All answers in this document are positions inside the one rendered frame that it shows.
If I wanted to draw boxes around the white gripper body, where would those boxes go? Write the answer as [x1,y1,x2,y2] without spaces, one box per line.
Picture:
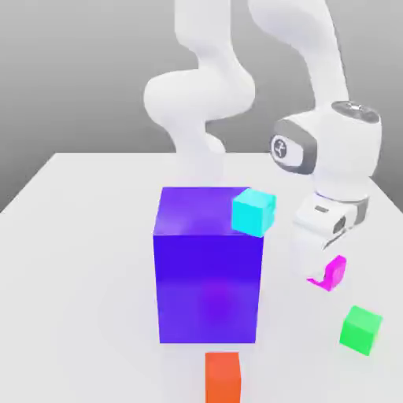
[290,220,342,282]

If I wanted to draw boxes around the orange box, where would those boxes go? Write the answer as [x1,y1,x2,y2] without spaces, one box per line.
[205,351,242,403]

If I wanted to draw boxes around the small magenta cube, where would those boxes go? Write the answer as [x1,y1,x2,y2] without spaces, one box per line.
[306,254,348,293]

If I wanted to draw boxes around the small cyan cube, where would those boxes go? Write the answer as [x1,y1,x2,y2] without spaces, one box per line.
[231,187,277,238]

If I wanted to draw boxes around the large purple box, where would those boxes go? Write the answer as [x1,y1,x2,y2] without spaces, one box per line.
[152,186,264,345]

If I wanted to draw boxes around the small green cube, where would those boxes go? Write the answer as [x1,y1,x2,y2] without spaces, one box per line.
[338,305,384,357]

